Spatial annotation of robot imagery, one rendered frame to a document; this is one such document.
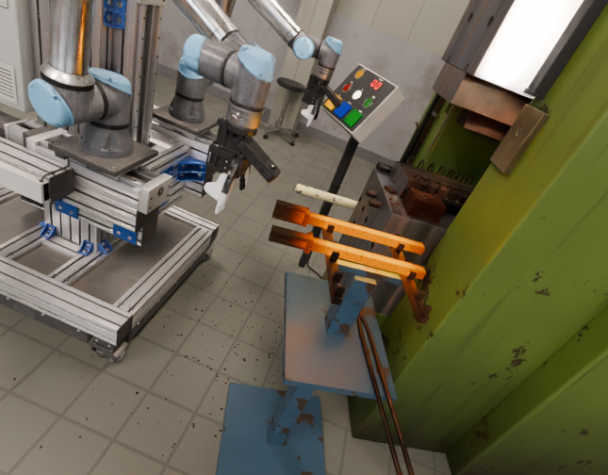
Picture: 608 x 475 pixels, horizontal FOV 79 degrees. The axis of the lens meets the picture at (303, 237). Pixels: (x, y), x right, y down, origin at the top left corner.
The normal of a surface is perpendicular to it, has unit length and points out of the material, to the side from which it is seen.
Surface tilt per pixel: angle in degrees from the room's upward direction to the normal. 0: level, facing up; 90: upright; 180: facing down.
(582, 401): 90
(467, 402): 90
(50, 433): 0
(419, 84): 90
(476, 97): 90
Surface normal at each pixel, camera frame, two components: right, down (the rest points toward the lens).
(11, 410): 0.32, -0.78
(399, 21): -0.24, 0.48
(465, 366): 0.00, 0.57
